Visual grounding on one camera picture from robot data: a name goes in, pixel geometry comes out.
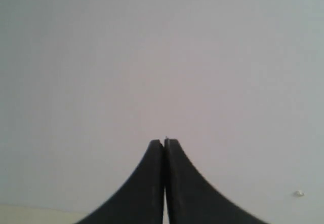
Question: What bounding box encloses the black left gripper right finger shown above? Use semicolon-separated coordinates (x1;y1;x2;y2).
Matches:
164;138;265;224

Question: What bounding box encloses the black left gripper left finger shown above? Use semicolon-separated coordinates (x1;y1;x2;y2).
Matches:
78;139;165;224

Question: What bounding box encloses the small white wall hook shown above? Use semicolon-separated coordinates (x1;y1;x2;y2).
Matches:
293;190;305;197

